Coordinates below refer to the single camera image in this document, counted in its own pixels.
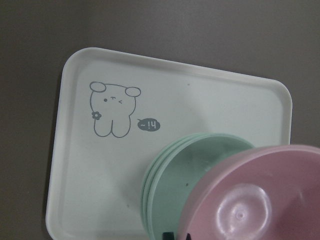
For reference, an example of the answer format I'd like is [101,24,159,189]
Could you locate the green bowl stack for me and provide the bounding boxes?
[140,132,254,240]

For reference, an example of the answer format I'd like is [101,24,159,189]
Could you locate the cream rabbit tray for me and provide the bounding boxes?
[45,47,292,240]

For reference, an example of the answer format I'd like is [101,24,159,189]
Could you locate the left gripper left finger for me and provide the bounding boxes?
[162,232,175,240]

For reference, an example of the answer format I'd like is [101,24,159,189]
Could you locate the small pink bowl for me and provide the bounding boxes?
[177,145,320,240]

